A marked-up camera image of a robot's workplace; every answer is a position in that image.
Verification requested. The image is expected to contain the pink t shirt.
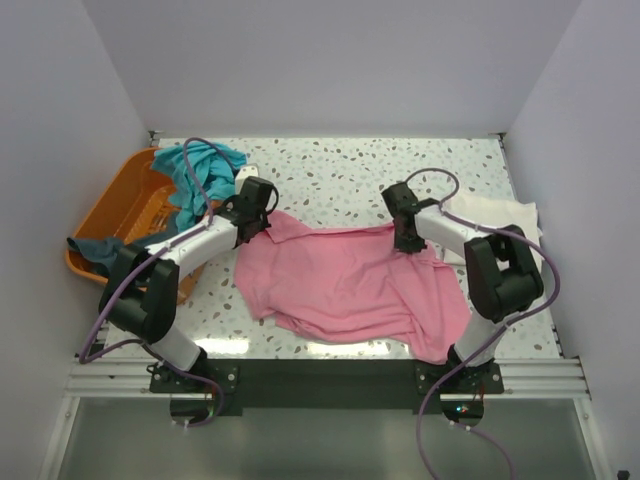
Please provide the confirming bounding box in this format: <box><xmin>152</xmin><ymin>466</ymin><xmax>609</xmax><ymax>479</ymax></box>
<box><xmin>234</xmin><ymin>211</ymin><xmax>471</xmax><ymax>364</ymax></box>

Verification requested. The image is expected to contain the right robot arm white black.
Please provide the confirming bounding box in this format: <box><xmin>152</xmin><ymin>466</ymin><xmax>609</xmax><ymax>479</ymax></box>
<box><xmin>382</xmin><ymin>182</ymin><xmax>544</xmax><ymax>393</ymax></box>

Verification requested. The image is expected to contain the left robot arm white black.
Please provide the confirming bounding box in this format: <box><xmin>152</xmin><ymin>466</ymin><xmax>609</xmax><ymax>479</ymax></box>
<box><xmin>99</xmin><ymin>176</ymin><xmax>279</xmax><ymax>392</ymax></box>

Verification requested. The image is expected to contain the turquoise t shirt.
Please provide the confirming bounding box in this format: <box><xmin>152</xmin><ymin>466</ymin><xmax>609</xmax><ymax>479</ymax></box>
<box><xmin>151</xmin><ymin>141</ymin><xmax>247</xmax><ymax>232</ymax></box>

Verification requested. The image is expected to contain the orange plastic laundry basket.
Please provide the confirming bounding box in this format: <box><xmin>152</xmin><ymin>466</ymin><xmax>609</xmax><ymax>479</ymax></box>
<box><xmin>65</xmin><ymin>147</ymin><xmax>181</xmax><ymax>285</ymax></box>

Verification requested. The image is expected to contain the folded white t shirt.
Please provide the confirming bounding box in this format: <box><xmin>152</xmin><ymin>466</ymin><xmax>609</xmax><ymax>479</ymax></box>
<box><xmin>445</xmin><ymin>192</ymin><xmax>541</xmax><ymax>246</ymax></box>

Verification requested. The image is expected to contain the dark teal t shirt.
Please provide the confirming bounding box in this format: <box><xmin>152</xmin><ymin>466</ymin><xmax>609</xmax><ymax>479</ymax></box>
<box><xmin>66</xmin><ymin>229</ymin><xmax>176</xmax><ymax>278</ymax></box>

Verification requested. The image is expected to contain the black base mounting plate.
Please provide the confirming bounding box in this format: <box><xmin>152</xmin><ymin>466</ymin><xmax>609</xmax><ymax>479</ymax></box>
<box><xmin>149</xmin><ymin>357</ymin><xmax>504</xmax><ymax>419</ymax></box>

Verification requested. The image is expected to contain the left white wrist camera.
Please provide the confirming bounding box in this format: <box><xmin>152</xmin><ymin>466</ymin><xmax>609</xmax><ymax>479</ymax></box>
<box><xmin>235</xmin><ymin>164</ymin><xmax>259</xmax><ymax>194</ymax></box>

